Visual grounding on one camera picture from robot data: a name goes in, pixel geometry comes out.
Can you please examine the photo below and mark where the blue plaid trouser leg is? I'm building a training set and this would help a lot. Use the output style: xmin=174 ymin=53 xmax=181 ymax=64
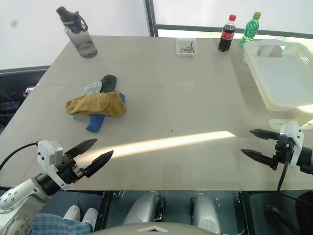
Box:
xmin=30 ymin=212 xmax=94 ymax=235

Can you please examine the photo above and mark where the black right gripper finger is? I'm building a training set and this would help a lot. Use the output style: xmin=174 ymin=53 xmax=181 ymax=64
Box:
xmin=249 ymin=129 xmax=280 ymax=142
xmin=240 ymin=148 xmax=277 ymax=170

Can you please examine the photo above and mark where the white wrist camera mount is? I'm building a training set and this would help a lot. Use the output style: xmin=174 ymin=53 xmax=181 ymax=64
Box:
xmin=278 ymin=120 xmax=305 ymax=168
xmin=36 ymin=140 xmax=69 ymax=191

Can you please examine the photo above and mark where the grey robot torso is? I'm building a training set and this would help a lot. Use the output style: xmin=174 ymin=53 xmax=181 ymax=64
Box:
xmin=92 ymin=221 xmax=219 ymax=235

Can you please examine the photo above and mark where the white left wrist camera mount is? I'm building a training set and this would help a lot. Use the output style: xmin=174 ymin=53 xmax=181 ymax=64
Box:
xmin=36 ymin=140 xmax=69 ymax=191

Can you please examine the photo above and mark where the blue sock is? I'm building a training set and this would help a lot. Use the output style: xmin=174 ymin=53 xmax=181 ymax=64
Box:
xmin=85 ymin=92 xmax=127 ymax=134

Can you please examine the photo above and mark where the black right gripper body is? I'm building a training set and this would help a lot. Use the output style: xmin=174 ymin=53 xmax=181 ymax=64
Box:
xmin=273 ymin=135 xmax=294 ymax=165

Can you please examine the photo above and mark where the small clear plastic box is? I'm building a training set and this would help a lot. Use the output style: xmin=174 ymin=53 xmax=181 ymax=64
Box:
xmin=176 ymin=37 xmax=197 ymax=59

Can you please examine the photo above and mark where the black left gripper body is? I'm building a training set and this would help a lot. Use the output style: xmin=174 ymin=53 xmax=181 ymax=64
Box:
xmin=56 ymin=153 xmax=90 ymax=186

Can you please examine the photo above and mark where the cola bottle red cap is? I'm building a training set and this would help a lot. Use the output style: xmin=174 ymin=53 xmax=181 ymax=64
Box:
xmin=218 ymin=14 xmax=237 ymax=53

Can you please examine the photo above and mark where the silver left robot leg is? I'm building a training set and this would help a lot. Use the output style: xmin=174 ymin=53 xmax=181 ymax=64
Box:
xmin=123 ymin=190 xmax=166 ymax=225

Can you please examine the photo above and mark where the silver right robot leg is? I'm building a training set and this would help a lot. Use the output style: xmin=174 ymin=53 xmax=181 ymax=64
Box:
xmin=189 ymin=192 xmax=223 ymax=235

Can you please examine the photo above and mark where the grey water bottle black lid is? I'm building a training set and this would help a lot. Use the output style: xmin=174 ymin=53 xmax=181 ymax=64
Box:
xmin=55 ymin=6 xmax=98 ymax=59

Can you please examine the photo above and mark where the silver robot leg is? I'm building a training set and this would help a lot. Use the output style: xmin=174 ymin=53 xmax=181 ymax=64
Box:
xmin=189 ymin=192 xmax=223 ymax=235
xmin=123 ymin=190 xmax=166 ymax=225

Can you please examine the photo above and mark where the light grey sock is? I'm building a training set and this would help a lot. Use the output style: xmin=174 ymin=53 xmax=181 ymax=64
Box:
xmin=67 ymin=81 xmax=103 ymax=121

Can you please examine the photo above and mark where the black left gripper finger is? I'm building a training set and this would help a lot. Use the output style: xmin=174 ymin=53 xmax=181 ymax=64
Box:
xmin=84 ymin=150 xmax=114 ymax=178
xmin=64 ymin=139 xmax=98 ymax=159

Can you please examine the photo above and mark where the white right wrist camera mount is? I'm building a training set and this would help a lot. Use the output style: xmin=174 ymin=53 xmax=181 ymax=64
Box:
xmin=278 ymin=120 xmax=305 ymax=168

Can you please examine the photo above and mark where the white plastic basket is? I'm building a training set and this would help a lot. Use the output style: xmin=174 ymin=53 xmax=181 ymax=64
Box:
xmin=243 ymin=38 xmax=313 ymax=134

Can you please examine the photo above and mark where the dark green sock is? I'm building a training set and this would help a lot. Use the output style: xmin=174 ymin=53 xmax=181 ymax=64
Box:
xmin=100 ymin=74 xmax=118 ymax=94

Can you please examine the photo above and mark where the black window frame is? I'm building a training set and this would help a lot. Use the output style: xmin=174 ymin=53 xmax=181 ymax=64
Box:
xmin=144 ymin=0 xmax=313 ymax=39

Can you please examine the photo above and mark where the white shoe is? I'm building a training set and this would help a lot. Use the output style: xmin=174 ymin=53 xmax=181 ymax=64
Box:
xmin=82 ymin=207 xmax=99 ymax=231
xmin=63 ymin=205 xmax=82 ymax=222

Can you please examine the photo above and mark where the mustard yellow sock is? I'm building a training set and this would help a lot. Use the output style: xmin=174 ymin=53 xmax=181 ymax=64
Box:
xmin=65 ymin=92 xmax=127 ymax=119

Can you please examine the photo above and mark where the black table leg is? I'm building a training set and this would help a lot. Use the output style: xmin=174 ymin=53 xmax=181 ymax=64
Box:
xmin=233 ymin=190 xmax=254 ymax=235
xmin=98 ymin=190 xmax=112 ymax=232

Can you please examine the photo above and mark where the green soda bottle yellow cap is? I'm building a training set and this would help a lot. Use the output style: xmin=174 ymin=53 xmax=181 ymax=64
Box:
xmin=239 ymin=11 xmax=262 ymax=48

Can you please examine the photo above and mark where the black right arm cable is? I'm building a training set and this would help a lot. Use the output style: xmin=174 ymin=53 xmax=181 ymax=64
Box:
xmin=277 ymin=148 xmax=313 ymax=204

